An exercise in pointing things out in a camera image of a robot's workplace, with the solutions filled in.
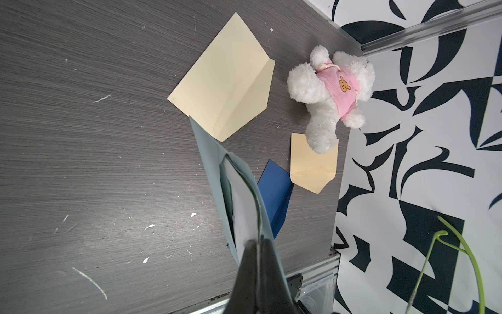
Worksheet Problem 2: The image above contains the white green-bordered letter paper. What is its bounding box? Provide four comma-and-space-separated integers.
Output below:
223, 158, 258, 258

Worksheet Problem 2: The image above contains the tan yellow envelope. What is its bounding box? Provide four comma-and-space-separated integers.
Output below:
290, 133, 338, 194

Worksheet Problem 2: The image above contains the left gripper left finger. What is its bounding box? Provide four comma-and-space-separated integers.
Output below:
224, 240, 259, 314

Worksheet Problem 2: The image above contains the dark blue envelope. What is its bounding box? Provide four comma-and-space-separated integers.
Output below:
258, 160, 294, 238

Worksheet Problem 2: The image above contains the pale yellow envelope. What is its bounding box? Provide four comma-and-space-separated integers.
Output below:
167, 14, 275, 142

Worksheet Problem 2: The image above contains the green hose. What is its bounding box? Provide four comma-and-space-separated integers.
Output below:
405, 215, 486, 314

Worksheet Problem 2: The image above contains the white teddy bear pink shirt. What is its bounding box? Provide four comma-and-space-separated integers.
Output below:
287, 45, 376, 154

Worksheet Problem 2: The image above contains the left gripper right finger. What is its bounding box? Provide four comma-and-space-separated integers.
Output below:
260, 237, 299, 314

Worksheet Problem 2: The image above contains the light blue envelope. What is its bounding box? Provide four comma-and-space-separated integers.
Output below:
190, 118, 284, 271

